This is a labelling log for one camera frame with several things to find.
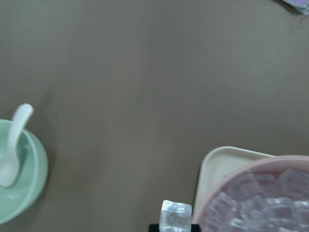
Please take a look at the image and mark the pile of clear ice cubes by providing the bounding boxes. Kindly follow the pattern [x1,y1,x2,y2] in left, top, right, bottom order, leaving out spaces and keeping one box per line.
[202,168,309,232]

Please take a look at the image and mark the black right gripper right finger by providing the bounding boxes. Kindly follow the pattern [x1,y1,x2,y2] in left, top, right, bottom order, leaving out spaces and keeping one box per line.
[191,224,202,232]

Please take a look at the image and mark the pink bowl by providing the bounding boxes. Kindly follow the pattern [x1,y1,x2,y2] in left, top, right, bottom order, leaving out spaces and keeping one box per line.
[192,155,309,232]

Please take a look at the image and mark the single clear ice cube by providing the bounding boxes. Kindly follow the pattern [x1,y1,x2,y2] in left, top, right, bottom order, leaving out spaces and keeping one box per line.
[159,200,192,232]

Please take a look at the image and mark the grey folded cloth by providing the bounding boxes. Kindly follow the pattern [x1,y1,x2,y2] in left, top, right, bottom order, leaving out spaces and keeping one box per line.
[282,0,309,15]

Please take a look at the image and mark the beige plastic tray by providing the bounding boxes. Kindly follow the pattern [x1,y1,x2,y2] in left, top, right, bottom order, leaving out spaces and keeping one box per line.
[193,146,273,215]

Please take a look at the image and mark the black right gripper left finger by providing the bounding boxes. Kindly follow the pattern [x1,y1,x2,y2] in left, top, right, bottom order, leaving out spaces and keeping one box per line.
[148,224,160,232]

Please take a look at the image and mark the mint green bowl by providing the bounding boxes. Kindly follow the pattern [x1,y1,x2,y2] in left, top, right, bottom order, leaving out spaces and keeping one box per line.
[0,129,49,224]

